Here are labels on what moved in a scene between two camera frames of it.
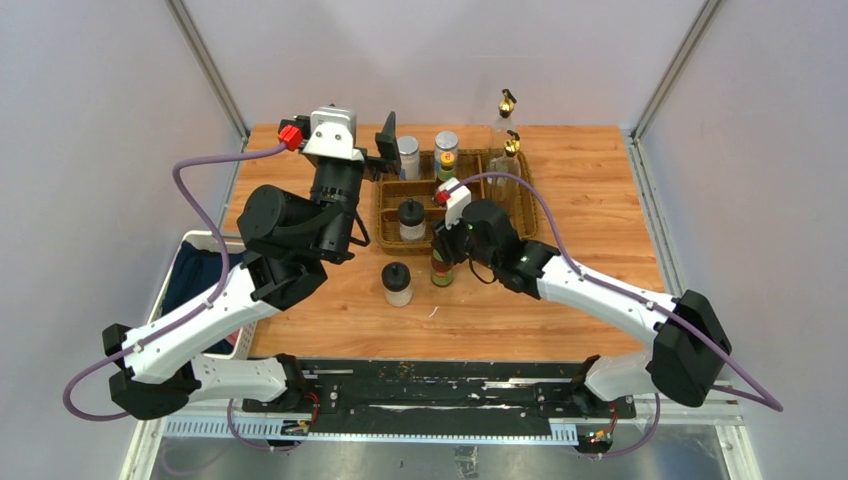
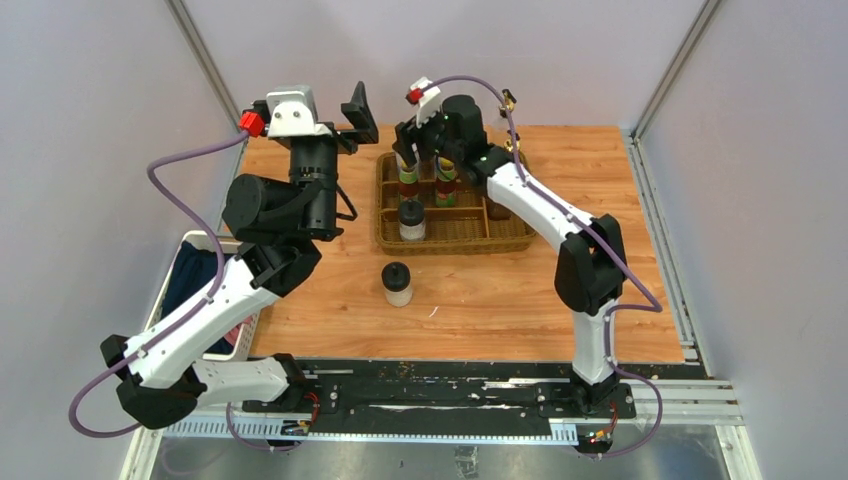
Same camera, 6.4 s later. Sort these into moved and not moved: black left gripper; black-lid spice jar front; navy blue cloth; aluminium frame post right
Moved: black left gripper
Not moved: aluminium frame post right; navy blue cloth; black-lid spice jar front
